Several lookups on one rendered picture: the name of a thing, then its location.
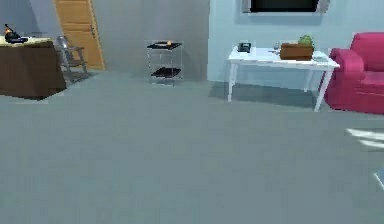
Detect grey metal chair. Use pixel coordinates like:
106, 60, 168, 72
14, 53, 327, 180
55, 35, 89, 84

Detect green plant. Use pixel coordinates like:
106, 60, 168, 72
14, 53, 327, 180
297, 34, 315, 47

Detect orange wooden room door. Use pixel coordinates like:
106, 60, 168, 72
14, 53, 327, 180
53, 0, 107, 71

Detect brown table with pale top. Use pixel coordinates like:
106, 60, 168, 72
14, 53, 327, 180
0, 35, 68, 101

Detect black telephone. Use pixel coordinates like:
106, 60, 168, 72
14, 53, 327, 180
237, 42, 252, 54

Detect white table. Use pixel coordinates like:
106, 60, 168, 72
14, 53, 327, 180
227, 46, 341, 113

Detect brown wooden box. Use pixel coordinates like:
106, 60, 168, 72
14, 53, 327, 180
279, 43, 315, 62

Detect pink sofa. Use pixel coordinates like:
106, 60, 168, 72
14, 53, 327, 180
323, 31, 384, 116

